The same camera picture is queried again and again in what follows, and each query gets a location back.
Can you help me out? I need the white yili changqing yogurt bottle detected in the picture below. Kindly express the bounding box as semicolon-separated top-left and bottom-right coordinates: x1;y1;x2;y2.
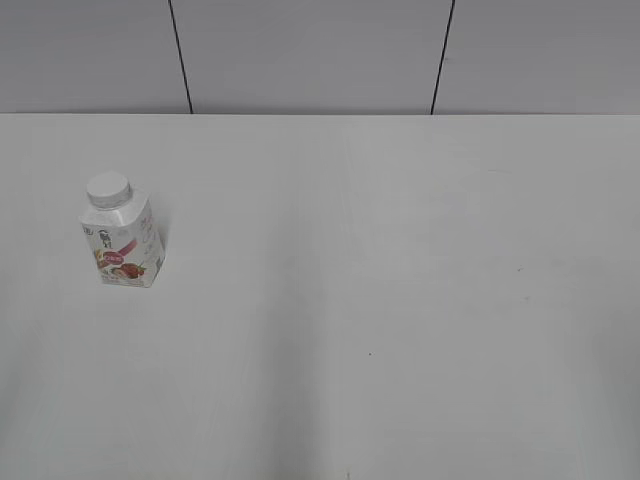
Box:
80;189;165;288

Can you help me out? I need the white screw bottle cap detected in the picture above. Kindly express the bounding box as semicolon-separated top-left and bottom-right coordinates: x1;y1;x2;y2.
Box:
86;171;133;209

